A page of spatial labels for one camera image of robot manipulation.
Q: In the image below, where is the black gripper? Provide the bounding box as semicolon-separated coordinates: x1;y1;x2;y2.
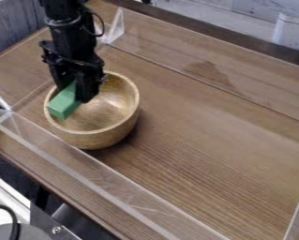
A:
39;18;106;103

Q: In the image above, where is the green rectangular block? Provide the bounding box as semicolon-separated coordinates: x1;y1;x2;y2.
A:
47;82;82;120

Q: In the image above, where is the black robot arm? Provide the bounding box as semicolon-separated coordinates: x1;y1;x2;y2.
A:
39;0;106;103

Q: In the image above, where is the brown wooden bowl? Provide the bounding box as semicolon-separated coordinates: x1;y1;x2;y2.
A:
45;71;141;150

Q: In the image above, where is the white container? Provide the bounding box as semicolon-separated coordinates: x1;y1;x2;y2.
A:
272;13;299;51

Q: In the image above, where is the clear acrylic corner bracket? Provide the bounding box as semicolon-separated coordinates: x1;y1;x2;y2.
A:
97;8;125;44

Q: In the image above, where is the clear acrylic front wall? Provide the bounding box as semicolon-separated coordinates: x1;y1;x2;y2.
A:
0;110;229;240

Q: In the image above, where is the grey metal bracket with screw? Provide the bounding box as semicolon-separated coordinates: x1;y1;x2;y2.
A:
30;203;82;240

